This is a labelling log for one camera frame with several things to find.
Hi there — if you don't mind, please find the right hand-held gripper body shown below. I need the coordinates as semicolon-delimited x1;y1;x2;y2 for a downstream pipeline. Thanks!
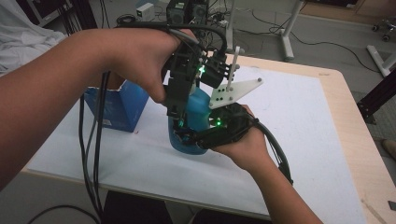
195;77;264;151

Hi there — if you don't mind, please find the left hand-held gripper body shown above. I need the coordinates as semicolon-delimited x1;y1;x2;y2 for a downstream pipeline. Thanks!
161;42;241;121

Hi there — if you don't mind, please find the blue cardboard box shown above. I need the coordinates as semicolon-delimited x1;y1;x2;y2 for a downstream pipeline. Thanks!
83;78;150;133

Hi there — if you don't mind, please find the person's right hand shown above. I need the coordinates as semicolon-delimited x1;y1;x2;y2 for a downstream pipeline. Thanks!
212;104;276;173

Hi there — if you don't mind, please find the person's left hand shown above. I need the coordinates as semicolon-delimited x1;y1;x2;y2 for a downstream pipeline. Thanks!
106;27;198;105

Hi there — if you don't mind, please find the black computer tower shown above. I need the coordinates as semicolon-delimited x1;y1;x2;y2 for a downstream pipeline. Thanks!
165;0;210;26

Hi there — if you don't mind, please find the small white device box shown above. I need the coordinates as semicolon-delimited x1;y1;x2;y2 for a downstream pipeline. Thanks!
135;2;156;22

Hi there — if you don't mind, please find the white desk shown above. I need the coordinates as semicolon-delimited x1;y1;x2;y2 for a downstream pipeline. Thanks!
224;0;305;63

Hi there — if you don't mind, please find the white cloth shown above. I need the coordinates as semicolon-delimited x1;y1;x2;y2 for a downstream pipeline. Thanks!
0;0;67;77

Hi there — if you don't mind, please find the person's beige shoe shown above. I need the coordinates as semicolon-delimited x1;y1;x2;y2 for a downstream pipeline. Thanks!
380;138;396;162

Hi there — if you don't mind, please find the black swivel stool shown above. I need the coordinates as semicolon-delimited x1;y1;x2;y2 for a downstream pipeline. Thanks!
371;18;396;43

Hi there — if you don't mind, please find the right gripper grey cable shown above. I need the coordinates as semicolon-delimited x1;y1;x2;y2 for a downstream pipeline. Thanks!
247;117;294;186

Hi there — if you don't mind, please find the hanging black cable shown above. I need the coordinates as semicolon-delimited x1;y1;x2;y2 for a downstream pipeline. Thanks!
92;70;111;220

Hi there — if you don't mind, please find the hanging grey cable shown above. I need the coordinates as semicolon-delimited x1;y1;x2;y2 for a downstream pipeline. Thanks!
83;118;98;200

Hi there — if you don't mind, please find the black floor cable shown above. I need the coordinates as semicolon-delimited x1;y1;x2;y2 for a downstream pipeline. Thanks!
27;203;101;224

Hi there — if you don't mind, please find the black metal frame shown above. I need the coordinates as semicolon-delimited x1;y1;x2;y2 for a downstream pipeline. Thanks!
356;67;396;126

